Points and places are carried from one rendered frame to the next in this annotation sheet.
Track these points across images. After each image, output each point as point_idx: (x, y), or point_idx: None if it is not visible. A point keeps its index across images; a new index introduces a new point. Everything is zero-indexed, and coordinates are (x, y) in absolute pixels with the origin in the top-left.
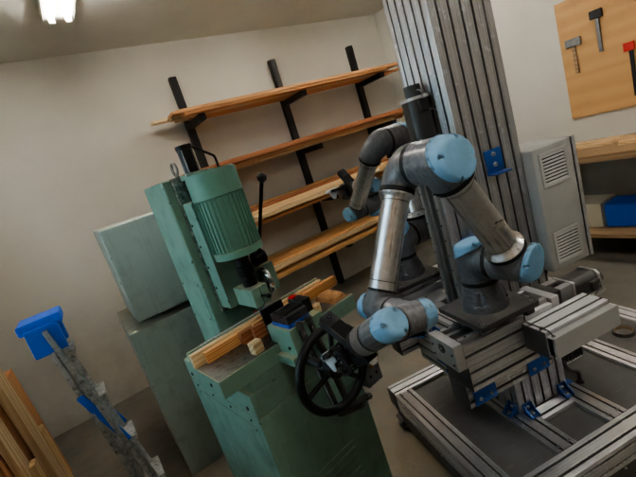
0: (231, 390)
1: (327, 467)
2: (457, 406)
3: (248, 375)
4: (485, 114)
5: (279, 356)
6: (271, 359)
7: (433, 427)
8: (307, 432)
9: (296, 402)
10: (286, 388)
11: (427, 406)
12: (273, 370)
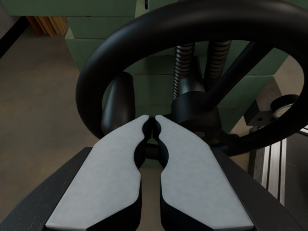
0: (21, 7)
1: (154, 139)
2: (306, 180)
3: (61, 1)
4: None
5: (135, 7)
6: (120, 1)
7: (268, 175)
8: (145, 113)
9: (145, 85)
10: (135, 63)
11: (282, 155)
12: (119, 24)
